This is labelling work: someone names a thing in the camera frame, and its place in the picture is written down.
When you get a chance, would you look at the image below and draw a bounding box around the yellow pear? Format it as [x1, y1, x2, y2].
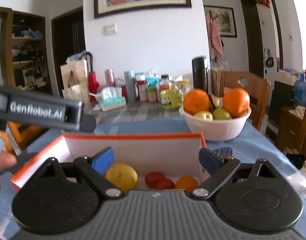
[104, 163, 138, 194]

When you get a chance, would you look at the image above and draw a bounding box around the small orange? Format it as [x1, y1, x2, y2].
[175, 176, 198, 194]

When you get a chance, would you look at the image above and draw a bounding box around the red tomato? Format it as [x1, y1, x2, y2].
[144, 172, 165, 189]
[155, 178, 175, 190]

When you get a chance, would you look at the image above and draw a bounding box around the green tissue box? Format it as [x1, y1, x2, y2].
[98, 87, 126, 112]

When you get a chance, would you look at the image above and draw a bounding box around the red folded umbrella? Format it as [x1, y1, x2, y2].
[82, 50, 100, 102]

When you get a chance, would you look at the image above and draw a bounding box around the white plastic fruit basket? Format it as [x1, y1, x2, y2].
[179, 107, 252, 141]

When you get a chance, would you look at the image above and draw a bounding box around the wooden shelf cabinet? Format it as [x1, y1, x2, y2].
[0, 7, 52, 94]

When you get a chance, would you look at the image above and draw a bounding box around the paper shopping bag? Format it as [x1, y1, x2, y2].
[61, 60, 90, 106]

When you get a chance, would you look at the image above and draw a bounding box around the orange cardboard box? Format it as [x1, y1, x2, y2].
[10, 133, 210, 190]

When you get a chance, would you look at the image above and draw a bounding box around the pink thermos bottle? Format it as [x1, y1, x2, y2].
[104, 68, 116, 87]

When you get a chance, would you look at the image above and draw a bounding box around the green pear in basket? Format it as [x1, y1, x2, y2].
[212, 107, 232, 120]

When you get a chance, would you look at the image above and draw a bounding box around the yellow apple in basket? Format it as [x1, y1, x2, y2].
[194, 111, 213, 121]

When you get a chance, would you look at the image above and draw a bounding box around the grey tall cup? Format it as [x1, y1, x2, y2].
[124, 70, 137, 103]

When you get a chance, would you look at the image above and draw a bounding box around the right orange in basket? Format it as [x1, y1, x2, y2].
[222, 88, 250, 118]

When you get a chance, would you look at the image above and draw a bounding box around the orange in basket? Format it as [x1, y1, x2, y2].
[222, 88, 250, 118]
[183, 89, 210, 115]

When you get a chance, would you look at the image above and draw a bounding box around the left orange in basket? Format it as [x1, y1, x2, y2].
[183, 89, 210, 115]

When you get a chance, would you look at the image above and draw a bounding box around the green panda mug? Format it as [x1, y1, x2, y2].
[160, 89, 184, 109]

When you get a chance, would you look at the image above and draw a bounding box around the far wooden chair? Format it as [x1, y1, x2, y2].
[220, 72, 270, 130]

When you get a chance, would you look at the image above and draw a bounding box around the black thermos bottle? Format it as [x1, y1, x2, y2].
[192, 56, 208, 93]

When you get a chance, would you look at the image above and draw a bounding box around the blue water jug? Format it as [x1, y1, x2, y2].
[293, 73, 306, 107]

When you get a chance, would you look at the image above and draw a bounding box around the pink hanging cloth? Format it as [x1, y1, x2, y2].
[206, 16, 223, 60]

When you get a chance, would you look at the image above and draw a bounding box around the small framed landscape picture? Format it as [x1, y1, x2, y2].
[204, 5, 237, 38]

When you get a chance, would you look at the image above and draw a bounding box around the wall light switch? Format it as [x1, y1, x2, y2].
[103, 23, 117, 36]

